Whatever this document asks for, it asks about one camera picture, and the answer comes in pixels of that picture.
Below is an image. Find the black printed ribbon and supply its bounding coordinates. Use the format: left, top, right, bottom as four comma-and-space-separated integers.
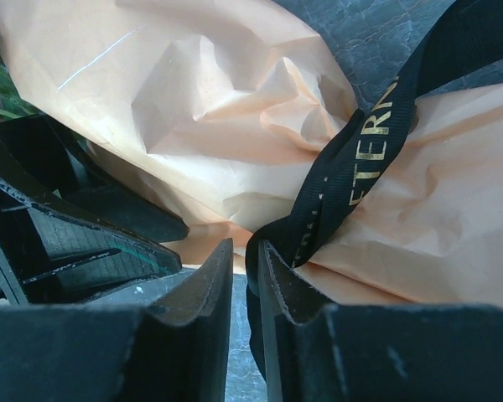
245, 1, 503, 374

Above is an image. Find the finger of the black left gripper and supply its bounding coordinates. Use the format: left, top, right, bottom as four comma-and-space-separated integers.
0, 116, 189, 243
0, 173, 182, 304

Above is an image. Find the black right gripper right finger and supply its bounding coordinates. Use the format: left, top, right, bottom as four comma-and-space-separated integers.
258, 244, 503, 401

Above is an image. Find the orange wrapping paper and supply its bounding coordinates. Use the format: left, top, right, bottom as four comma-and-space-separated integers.
0, 1, 503, 308

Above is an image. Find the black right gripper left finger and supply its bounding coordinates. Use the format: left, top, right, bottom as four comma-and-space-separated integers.
0, 239, 233, 401

